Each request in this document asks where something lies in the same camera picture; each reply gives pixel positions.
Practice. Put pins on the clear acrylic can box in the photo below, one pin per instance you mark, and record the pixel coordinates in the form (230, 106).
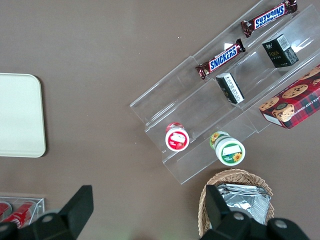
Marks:
(37, 207)

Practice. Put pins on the Snickers chocolate bar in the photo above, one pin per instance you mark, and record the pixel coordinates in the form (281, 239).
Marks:
(221, 59)
(268, 18)

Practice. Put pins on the red plaid cookie box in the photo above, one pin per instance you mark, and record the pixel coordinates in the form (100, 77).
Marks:
(292, 100)

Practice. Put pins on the triangle sandwich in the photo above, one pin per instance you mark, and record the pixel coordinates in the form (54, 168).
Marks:
(247, 202)

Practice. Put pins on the woven wicker basket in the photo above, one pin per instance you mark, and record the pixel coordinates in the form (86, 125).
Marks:
(252, 178)

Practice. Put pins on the green lid sunflower cup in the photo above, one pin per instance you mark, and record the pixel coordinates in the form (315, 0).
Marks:
(228, 150)

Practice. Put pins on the black Fake carton box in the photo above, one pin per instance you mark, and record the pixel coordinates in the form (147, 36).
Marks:
(280, 51)

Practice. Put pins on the clear acrylic stepped shelf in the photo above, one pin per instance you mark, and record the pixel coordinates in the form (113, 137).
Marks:
(200, 107)

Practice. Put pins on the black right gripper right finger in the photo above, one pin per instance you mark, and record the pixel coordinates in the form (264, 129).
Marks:
(217, 207)

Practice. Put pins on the red lid yogurt cup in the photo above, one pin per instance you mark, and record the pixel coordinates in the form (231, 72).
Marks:
(177, 139)

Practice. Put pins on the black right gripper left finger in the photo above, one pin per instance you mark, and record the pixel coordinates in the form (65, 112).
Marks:
(75, 207)

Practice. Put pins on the red cola can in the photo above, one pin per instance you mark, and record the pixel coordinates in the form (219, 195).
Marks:
(18, 215)
(4, 208)

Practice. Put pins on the cream plastic tray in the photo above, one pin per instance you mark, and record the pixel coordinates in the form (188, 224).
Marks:
(20, 115)

